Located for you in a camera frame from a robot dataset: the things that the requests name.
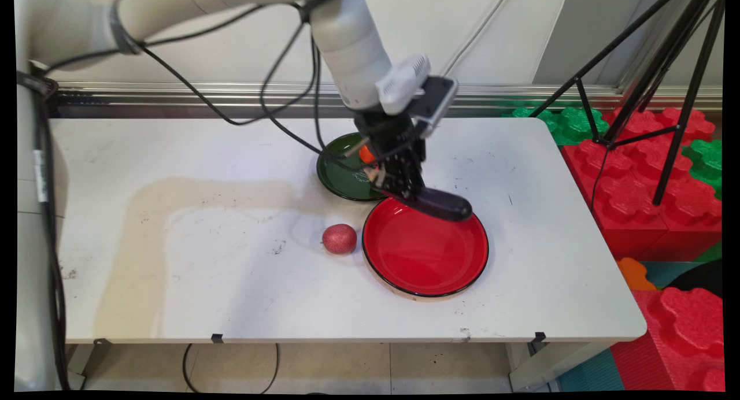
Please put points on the large red foam block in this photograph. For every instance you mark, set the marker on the large red foam block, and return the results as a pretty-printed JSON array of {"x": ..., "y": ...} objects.
[{"x": 642, "y": 192}]

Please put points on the black table edge clip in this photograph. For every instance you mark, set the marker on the black table edge clip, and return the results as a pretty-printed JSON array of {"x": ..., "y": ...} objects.
[
  {"x": 217, "y": 337},
  {"x": 103, "y": 341},
  {"x": 540, "y": 337}
]

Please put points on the green foam block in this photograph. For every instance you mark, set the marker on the green foam block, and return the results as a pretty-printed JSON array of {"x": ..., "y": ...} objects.
[
  {"x": 569, "y": 125},
  {"x": 706, "y": 163}
]

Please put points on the orange foam block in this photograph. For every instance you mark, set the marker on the orange foam block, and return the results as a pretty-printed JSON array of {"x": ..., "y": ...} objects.
[{"x": 634, "y": 274}]

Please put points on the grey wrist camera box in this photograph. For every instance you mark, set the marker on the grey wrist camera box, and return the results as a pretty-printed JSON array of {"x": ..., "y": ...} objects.
[{"x": 436, "y": 102}]

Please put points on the orange carrot piece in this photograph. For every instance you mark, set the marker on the orange carrot piece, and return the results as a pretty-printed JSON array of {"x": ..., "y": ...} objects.
[{"x": 366, "y": 154}]

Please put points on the purple eggplant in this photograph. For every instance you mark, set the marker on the purple eggplant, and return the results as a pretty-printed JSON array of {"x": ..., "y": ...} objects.
[{"x": 445, "y": 204}]

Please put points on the red round apple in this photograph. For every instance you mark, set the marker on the red round apple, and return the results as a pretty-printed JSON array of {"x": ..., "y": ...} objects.
[{"x": 339, "y": 239}]

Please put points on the aluminium wall rail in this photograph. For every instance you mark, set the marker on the aluminium wall rail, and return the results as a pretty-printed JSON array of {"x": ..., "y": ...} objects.
[{"x": 520, "y": 93}]

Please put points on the red round plate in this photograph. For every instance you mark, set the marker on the red round plate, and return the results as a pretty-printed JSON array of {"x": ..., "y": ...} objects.
[{"x": 425, "y": 250}]

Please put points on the black tripod stand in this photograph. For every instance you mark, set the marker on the black tripod stand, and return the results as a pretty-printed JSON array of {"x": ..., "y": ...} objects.
[{"x": 659, "y": 70}]

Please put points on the dark green round plate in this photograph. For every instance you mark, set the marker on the dark green round plate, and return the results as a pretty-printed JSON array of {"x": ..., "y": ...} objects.
[{"x": 344, "y": 177}]

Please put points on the teal foam floor mat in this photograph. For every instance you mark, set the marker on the teal foam floor mat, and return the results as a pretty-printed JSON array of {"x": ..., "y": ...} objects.
[{"x": 589, "y": 374}]

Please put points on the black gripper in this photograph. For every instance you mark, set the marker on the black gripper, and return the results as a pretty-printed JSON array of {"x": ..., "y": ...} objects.
[{"x": 390, "y": 134}]

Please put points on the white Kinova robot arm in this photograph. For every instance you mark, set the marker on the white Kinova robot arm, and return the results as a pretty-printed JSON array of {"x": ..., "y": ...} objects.
[{"x": 352, "y": 47}]

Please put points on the white table leg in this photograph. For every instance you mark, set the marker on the white table leg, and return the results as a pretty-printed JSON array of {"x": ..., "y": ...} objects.
[{"x": 549, "y": 365}]

